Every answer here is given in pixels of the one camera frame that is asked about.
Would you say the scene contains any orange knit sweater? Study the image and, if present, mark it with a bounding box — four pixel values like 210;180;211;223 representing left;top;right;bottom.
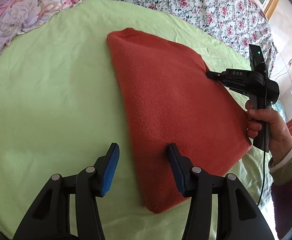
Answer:
107;28;251;213

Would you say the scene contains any right forearm maroon sleeve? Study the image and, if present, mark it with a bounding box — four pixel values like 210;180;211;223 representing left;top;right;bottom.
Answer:
268;141;292;239

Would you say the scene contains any person's right hand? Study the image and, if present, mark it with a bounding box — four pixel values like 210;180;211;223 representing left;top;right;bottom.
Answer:
245;100;292;165

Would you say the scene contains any small floral quilt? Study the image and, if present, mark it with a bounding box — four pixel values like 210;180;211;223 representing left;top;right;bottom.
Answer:
114;0;277;70

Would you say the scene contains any light green bed sheet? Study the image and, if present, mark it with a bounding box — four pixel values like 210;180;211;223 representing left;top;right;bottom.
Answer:
0;0;287;240

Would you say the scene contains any black camera box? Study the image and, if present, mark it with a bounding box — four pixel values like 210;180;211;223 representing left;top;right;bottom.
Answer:
249;44;266;74

